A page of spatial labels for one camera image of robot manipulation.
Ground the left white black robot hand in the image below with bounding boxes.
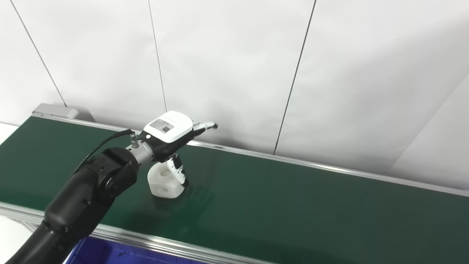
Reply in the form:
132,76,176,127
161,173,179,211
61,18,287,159
141,111,219,188

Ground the white hexagonal plastic part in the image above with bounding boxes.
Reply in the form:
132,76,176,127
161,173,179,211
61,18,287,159
147,161,187,199

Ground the green conveyor belt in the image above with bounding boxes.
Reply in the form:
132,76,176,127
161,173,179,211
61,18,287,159
0,117,469,264
0,112,469,264

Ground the grey conveyor end housing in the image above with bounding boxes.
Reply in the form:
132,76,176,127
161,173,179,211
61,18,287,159
32,103,79,120

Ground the blue bin with white parts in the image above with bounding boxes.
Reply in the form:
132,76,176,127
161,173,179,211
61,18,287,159
66,236,209,264

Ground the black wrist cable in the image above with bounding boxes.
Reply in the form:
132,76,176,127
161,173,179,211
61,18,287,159
73,128,141,175

